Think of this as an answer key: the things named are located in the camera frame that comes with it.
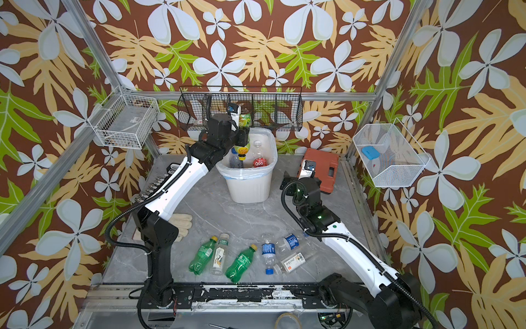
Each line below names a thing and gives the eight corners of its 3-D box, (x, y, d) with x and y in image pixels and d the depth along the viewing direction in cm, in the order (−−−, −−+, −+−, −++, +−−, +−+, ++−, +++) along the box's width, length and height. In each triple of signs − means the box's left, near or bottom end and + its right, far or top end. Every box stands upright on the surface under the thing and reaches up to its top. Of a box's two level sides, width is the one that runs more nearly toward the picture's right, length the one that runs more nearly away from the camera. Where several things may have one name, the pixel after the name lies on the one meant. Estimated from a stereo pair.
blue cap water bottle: (288, 252, 86) (289, 248, 82) (282, 241, 89) (283, 237, 85) (309, 242, 88) (311, 238, 85) (302, 232, 91) (304, 227, 88)
